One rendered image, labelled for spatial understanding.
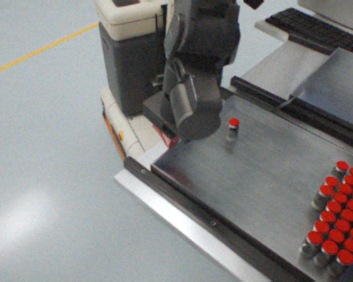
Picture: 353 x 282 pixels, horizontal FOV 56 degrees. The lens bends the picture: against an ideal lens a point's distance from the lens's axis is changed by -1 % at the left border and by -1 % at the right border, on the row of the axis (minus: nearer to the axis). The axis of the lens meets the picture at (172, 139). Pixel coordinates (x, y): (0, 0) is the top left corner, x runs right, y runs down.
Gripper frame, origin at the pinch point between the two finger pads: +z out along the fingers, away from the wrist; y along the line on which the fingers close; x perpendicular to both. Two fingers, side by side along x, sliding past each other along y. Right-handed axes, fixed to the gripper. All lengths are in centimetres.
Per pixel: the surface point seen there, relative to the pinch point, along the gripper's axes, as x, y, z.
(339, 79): 46.7, 12.1, 1.5
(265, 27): 69, -22, 15
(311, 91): 37.4, 9.5, 1.9
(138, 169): -7.7, -0.4, 1.5
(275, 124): 20.1, 10.1, 0.4
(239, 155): 9.1, 9.7, 1.7
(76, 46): 79, -169, 120
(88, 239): -7, -30, 97
